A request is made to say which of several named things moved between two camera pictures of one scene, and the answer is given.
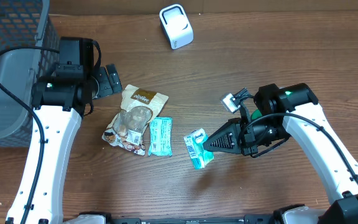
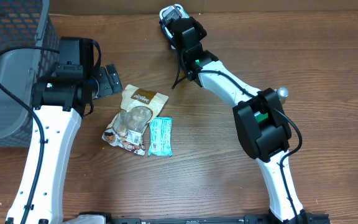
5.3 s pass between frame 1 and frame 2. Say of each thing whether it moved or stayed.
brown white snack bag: stayed
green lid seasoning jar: stayed
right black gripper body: moved
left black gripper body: stayed
